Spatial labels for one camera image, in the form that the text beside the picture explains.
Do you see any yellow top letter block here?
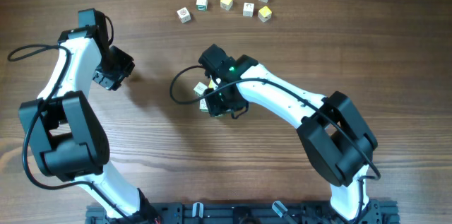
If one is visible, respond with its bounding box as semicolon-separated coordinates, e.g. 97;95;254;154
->
208;80;218;90

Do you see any white block green J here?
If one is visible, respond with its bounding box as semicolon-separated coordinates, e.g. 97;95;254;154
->
199;99;208;112

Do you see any plain white picture block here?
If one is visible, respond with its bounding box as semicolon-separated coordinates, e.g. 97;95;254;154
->
194;82;208;97

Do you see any white block red side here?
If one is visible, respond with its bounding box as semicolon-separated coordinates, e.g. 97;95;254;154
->
242;2;254;17

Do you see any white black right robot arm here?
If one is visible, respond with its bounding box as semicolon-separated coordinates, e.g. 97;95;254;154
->
198;45;378;221

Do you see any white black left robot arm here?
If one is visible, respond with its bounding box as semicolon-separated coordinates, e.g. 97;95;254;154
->
18;8;162;223

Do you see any white block brown drawing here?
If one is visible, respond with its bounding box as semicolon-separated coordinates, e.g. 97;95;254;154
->
177;7;191;23

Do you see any yellow top block red mark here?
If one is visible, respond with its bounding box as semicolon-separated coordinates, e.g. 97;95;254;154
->
258;6;273;23

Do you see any yellow top plain block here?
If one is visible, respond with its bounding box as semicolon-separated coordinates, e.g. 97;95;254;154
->
220;0;233;11

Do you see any white block green side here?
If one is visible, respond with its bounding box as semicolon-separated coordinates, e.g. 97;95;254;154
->
196;0;208;11

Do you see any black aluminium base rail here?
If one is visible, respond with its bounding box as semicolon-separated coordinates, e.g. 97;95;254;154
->
85;199;400;224

